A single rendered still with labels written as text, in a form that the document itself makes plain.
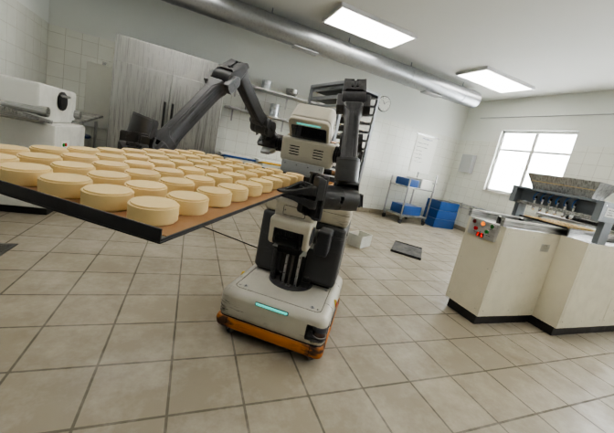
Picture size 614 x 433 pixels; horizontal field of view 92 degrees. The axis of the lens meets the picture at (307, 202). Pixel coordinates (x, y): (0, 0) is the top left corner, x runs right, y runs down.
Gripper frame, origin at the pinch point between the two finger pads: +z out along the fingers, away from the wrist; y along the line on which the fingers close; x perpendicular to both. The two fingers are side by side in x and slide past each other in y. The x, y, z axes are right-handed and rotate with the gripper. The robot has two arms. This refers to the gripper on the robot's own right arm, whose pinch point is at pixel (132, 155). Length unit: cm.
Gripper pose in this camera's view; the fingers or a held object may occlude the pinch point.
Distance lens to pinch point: 81.7
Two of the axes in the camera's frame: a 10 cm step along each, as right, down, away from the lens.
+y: 2.1, -9.6, -1.8
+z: 4.9, 2.6, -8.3
